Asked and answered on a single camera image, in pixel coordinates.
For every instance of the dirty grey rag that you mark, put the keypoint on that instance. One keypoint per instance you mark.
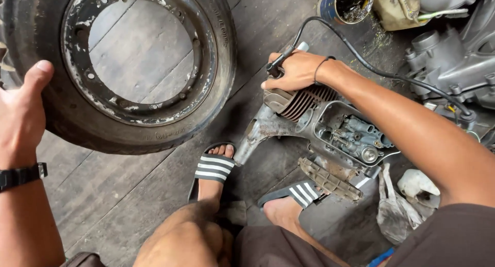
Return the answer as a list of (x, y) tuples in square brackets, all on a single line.
[(394, 213)]

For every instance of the person's left leg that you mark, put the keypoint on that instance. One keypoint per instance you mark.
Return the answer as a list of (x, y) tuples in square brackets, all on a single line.
[(185, 236)]

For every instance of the person's leg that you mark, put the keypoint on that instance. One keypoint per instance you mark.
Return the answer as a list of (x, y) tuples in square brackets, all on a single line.
[(185, 236), (286, 216)]

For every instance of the person's right fingers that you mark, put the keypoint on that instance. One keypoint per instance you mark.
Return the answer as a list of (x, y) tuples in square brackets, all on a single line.
[(276, 81)]

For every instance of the white plastic piece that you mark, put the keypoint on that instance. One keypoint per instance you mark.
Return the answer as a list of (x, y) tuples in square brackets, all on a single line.
[(415, 184)]

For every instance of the grey scooter engine with carburettor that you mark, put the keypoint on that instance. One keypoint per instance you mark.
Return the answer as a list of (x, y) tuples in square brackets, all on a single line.
[(332, 131)]

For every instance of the person's right hand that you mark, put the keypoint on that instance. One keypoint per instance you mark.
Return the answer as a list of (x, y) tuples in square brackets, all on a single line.
[(299, 71)]

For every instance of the person's right leg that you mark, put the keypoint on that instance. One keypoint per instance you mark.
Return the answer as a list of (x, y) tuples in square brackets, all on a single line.
[(286, 216)]

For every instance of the black white striped left sandal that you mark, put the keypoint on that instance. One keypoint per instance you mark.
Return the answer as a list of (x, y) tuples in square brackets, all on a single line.
[(214, 168)]

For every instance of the tin can of black grease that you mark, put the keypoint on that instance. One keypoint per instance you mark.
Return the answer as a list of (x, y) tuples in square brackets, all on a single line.
[(346, 4)]

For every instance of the black white striped sandal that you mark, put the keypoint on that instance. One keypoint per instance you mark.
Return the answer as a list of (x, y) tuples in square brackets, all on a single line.
[(214, 168), (301, 193)]

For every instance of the grey engine casing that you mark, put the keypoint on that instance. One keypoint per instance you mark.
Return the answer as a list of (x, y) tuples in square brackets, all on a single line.
[(452, 62)]

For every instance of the grey metal tube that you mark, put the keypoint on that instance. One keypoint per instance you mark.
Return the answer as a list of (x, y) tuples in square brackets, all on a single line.
[(303, 46)]

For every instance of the black white striped right sandal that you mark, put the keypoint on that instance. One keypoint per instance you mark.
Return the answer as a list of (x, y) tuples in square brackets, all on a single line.
[(301, 193)]

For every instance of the brown shorts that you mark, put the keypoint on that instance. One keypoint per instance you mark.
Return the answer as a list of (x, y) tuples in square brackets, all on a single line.
[(425, 240)]

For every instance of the person's left hand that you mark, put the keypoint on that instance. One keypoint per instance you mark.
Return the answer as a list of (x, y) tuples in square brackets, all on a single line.
[(19, 120)]

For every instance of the black wrist watch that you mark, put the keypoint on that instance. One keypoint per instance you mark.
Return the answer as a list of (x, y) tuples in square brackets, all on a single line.
[(19, 176)]

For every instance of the black tyre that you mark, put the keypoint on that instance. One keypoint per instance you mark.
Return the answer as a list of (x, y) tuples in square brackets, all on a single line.
[(154, 137)]

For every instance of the thin black wrist band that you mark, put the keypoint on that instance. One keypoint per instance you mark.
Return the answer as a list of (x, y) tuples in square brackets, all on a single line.
[(318, 70)]

